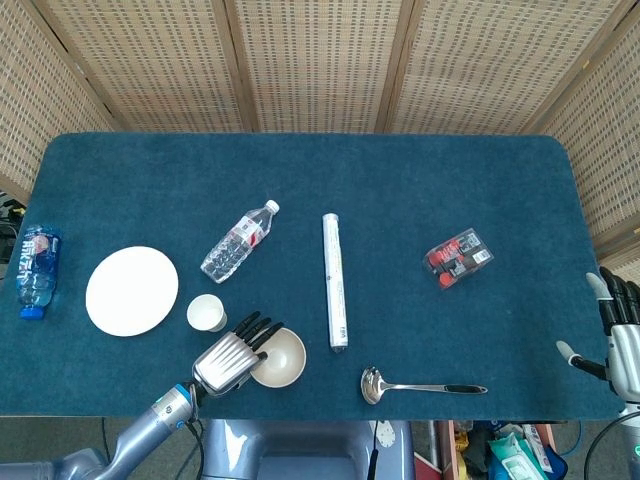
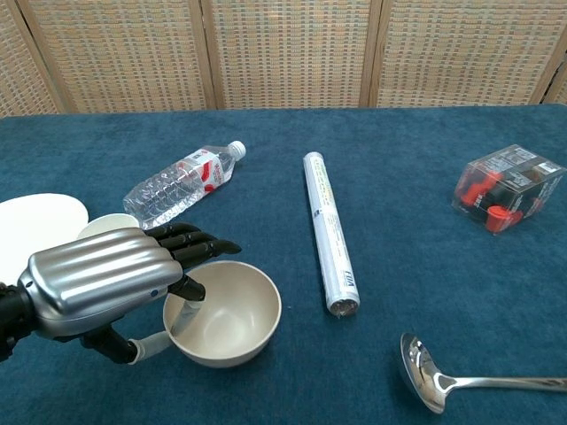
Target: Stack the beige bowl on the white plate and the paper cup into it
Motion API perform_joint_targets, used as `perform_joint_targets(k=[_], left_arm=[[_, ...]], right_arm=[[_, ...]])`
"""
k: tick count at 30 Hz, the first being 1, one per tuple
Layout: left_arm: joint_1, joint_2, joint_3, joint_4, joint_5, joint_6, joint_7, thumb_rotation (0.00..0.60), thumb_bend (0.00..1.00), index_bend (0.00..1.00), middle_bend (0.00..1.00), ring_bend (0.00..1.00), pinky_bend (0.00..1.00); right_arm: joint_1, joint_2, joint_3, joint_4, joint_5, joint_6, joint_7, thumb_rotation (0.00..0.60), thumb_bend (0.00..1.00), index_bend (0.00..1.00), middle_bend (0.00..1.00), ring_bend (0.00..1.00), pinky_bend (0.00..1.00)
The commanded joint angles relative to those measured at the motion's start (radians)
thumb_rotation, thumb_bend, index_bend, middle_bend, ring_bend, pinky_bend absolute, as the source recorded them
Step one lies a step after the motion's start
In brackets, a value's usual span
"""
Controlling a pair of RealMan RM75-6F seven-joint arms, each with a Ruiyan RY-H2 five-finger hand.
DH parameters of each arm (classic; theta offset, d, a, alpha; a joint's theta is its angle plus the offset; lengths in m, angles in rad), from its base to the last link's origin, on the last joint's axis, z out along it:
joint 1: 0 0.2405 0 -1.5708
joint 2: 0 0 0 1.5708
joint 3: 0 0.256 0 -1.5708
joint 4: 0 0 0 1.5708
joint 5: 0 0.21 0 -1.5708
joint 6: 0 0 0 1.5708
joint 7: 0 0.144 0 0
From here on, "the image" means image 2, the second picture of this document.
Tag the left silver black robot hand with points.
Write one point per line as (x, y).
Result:
(102, 274)

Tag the white paper cup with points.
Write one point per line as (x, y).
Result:
(111, 223)

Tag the beige bowl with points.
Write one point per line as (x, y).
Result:
(239, 310)

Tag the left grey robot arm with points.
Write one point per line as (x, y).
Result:
(11, 319)

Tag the white round plate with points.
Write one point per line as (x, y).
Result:
(35, 226)

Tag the clear water bottle red label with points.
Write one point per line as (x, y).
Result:
(173, 188)

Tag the white wrapped film roll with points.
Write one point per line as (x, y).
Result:
(330, 230)

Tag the woven bamboo folding screen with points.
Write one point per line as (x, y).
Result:
(288, 53)

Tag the blue table cloth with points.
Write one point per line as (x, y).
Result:
(398, 274)

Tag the clear box red black items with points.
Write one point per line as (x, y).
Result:
(509, 190)

